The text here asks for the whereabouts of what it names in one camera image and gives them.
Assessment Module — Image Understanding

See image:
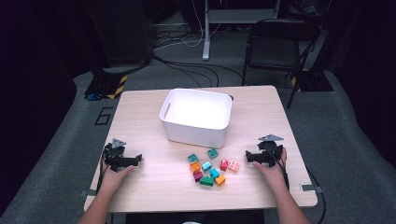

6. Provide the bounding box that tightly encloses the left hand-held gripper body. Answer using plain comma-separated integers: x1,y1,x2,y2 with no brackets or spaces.
103,137,129,173

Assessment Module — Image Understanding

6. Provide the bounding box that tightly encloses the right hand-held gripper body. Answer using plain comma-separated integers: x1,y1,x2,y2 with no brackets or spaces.
257,133,285,168

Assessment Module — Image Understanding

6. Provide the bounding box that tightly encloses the green toy block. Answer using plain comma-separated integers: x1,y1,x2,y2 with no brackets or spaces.
199,175,215,188

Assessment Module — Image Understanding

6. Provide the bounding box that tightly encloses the white plastic bin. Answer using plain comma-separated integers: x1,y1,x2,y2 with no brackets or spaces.
159,88,233,149

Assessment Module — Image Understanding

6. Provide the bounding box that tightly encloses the person's left hand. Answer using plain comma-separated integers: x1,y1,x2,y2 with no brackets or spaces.
99,164,135,192

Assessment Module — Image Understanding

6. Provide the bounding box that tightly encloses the person's right hand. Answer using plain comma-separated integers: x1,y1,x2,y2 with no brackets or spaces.
251,147,290,194

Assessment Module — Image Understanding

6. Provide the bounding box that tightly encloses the black yellow striped stand base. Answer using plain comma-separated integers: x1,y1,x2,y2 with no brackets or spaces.
84,69,129,101

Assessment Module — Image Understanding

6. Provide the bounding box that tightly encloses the black folding chair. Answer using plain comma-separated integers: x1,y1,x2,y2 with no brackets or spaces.
242,18,321,110

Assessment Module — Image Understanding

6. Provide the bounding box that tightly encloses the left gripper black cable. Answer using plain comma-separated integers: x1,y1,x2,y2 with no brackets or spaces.
95,143,110,194

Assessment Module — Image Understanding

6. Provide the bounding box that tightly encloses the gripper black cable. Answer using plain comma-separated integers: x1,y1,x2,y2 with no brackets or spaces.
95,143,110,194
262,148,327,224

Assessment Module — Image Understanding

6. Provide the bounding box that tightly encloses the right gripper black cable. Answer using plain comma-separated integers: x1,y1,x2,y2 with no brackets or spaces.
262,148,327,224

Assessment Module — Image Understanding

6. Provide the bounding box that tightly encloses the black floor cable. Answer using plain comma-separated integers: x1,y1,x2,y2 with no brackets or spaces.
152,55,247,89

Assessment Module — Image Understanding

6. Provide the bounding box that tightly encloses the white floor cable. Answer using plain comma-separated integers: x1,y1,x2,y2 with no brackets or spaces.
153,0,225,52

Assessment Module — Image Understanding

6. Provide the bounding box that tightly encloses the white desk frame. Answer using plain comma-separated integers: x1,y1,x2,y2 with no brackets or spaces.
202,0,281,62

